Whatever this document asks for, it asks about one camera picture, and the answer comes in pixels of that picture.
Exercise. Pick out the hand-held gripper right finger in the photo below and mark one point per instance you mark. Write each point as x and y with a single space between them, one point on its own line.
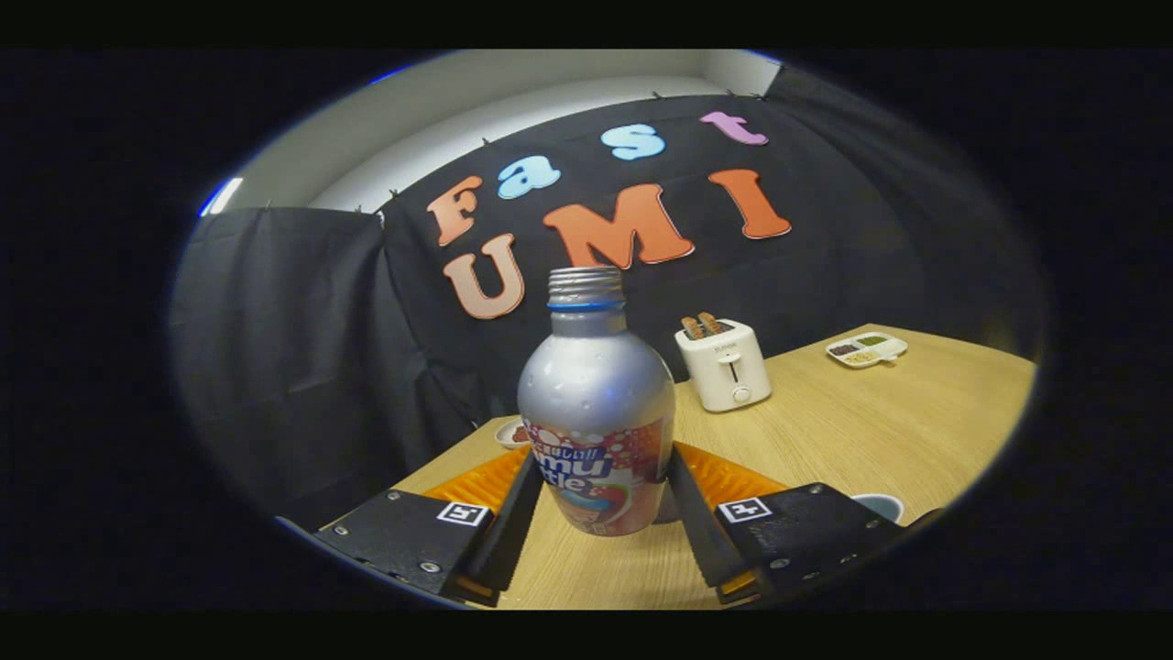
701 536

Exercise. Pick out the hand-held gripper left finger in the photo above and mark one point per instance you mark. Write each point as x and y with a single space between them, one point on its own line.
513 532

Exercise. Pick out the silver juice bottle pink label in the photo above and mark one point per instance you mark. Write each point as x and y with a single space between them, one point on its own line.
596 385

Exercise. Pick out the white cup blue inside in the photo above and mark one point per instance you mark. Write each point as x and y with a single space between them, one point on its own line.
884 504

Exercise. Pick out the small plate with red food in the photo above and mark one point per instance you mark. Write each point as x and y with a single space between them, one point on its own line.
511 434

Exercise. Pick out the white toaster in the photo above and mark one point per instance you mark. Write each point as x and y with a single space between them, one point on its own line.
729 371

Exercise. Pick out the wooden table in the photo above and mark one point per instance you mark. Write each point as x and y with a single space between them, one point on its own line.
871 431

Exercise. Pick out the toast slice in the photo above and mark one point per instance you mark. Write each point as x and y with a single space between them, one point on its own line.
692 327
710 323

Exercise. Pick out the white divided snack tray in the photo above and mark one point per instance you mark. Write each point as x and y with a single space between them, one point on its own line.
866 349

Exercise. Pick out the black backdrop cloth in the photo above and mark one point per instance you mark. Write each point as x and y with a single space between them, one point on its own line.
302 367

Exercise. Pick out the double strip ceiling light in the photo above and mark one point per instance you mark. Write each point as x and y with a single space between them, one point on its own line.
221 195

